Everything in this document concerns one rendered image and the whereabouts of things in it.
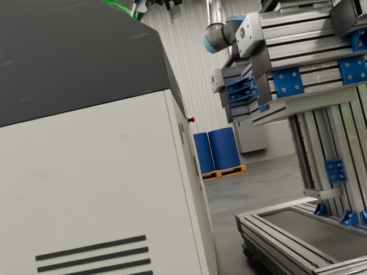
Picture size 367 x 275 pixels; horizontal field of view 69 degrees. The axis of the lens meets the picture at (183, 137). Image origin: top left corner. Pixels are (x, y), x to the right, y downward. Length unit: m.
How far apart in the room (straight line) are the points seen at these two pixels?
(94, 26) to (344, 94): 0.87
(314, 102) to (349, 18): 0.28
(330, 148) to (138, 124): 0.79
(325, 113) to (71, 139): 0.93
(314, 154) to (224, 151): 4.74
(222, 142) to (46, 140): 5.21
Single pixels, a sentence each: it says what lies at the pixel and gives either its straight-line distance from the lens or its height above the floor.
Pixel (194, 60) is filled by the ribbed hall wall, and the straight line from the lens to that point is 8.14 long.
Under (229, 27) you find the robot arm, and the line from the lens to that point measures 1.50.
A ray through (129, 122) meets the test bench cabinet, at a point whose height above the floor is 0.73.
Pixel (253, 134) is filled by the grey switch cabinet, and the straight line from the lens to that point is 7.69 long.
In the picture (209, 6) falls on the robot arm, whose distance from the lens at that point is 1.69.
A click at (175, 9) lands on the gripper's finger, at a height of 1.25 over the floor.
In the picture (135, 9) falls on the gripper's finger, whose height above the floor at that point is 1.21.
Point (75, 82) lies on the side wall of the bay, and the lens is 0.79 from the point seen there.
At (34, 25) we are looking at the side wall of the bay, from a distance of 0.90.
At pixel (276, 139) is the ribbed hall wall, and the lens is 8.27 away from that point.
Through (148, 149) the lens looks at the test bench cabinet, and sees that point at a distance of 0.70.
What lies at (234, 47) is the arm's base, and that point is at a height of 1.10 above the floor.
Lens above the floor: 0.61
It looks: 4 degrees up
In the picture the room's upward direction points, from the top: 12 degrees counter-clockwise
